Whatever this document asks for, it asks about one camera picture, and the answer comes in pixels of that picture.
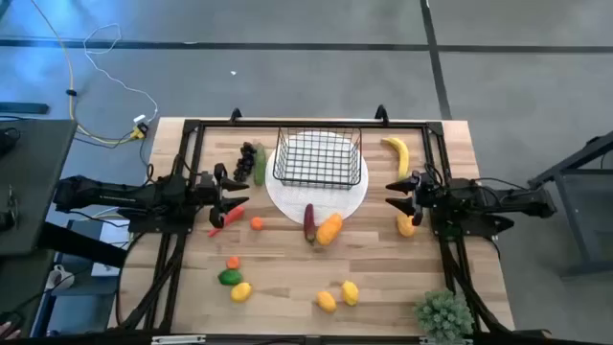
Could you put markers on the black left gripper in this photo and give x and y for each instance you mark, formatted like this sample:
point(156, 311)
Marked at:
point(206, 189)

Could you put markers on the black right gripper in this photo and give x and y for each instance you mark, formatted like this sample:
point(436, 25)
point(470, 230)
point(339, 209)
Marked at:
point(417, 191)

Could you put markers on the red-orange chili pepper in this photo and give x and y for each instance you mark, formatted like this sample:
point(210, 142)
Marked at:
point(234, 215)

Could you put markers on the yellow-orange mango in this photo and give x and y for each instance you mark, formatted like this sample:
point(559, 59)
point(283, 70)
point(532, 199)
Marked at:
point(406, 228)

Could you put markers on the black grape bunch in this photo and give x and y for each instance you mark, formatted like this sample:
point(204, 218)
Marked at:
point(245, 160)

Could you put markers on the green cucumber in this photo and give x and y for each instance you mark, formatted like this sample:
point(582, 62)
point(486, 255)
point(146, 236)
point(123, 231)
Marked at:
point(260, 165)

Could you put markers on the yellow banana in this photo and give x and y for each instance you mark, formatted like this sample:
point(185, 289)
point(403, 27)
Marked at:
point(402, 155)

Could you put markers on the dark red plump pepper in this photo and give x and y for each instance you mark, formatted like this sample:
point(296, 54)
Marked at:
point(309, 220)

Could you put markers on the large orange mango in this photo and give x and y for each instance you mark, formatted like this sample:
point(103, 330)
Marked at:
point(329, 230)

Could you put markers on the green pepper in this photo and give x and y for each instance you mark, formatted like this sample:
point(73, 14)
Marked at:
point(230, 277)

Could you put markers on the yellow lemon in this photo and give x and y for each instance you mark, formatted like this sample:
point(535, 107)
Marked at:
point(350, 292)
point(241, 292)

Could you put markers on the orange-yellow lemon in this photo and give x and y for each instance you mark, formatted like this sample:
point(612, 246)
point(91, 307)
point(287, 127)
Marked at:
point(326, 301)

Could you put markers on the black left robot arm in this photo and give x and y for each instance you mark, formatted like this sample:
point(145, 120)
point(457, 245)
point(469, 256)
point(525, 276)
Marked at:
point(120, 194)

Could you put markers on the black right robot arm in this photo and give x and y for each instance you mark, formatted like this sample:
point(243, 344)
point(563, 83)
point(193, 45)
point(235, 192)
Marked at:
point(503, 199)

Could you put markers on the white round plate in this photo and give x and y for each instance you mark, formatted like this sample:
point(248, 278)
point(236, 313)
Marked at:
point(297, 206)

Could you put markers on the yellow plug connector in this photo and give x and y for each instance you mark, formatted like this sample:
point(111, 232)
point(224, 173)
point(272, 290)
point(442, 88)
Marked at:
point(139, 131)

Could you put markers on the white paper sheet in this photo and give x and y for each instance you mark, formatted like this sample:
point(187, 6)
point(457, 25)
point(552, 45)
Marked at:
point(115, 238)

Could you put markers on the small green potted plant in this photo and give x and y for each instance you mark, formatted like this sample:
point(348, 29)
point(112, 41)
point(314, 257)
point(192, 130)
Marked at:
point(444, 316)

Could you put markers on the grey metal stand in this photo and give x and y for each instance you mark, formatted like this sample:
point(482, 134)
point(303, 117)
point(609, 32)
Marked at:
point(574, 191)

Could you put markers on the white mug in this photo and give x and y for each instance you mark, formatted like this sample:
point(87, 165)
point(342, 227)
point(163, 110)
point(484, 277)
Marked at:
point(57, 277)

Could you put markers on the dark side table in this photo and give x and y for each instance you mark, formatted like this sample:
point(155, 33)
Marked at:
point(29, 182)

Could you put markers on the black floor strip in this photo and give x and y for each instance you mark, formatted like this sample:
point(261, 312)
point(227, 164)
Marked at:
point(24, 108)

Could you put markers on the person's hand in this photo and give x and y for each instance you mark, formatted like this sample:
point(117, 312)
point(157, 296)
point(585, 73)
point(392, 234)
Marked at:
point(7, 330)

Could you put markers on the black frame clamp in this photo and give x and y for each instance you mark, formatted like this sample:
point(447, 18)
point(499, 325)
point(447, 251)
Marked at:
point(381, 114)
point(235, 115)

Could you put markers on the silver metal bracket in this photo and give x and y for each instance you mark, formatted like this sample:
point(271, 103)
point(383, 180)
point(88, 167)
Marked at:
point(178, 339)

